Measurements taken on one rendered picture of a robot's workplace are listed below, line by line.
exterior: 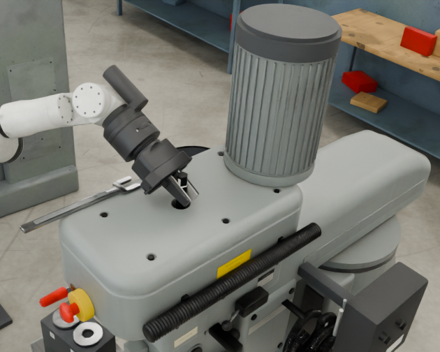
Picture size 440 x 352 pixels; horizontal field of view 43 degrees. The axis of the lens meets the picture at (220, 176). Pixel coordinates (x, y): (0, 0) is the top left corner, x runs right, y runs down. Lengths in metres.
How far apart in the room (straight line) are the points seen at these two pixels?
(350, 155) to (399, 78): 4.21
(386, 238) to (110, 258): 0.90
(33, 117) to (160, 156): 0.26
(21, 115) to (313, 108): 0.57
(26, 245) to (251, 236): 2.92
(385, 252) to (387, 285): 0.35
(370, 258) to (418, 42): 3.50
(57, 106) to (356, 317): 0.72
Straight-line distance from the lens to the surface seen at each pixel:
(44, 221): 1.07
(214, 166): 1.21
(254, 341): 1.42
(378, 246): 1.61
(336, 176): 1.48
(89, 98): 1.07
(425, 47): 4.89
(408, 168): 1.64
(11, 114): 1.18
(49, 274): 3.69
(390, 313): 1.21
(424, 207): 4.62
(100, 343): 1.84
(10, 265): 3.79
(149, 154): 1.06
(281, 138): 1.10
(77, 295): 1.07
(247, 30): 1.06
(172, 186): 1.07
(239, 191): 1.15
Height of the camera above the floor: 2.57
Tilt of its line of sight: 35 degrees down
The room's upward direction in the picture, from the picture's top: 5 degrees clockwise
